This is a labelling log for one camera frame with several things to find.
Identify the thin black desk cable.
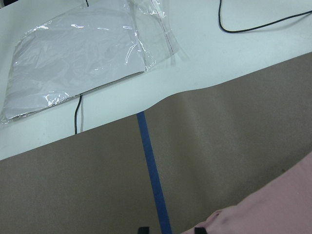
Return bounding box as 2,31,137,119
217,0,312,33

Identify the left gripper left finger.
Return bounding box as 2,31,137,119
138,227,150,234

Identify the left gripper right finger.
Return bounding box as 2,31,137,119
194,227,207,234

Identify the clear plastic bag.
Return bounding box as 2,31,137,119
0,0,179,124

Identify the pink Snoopy t-shirt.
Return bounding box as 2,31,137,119
179,153,312,234

